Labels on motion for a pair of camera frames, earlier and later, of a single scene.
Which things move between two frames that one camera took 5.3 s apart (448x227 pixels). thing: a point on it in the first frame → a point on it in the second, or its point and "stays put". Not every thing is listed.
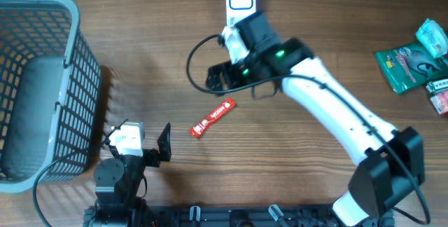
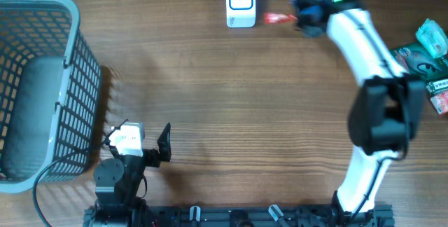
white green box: [437, 85] stays put
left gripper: [152, 155] stays put
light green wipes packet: [433, 38] stays put
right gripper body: [240, 73] → [299, 5]
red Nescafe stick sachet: [194, 131] → [271, 17]
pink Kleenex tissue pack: [440, 102] stays put
